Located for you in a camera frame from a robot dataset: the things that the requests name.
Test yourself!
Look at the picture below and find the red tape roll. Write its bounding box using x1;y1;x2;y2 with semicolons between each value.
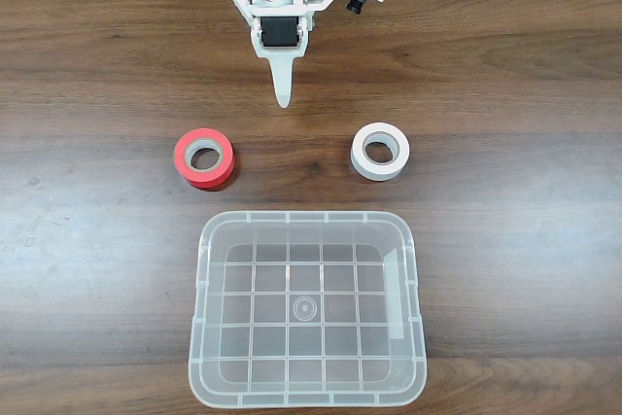
173;127;238;191

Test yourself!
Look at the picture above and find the clear plastic box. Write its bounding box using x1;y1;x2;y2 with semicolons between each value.
187;210;429;410

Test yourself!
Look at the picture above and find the white tape roll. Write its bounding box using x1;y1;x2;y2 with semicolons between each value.
350;121;411;183

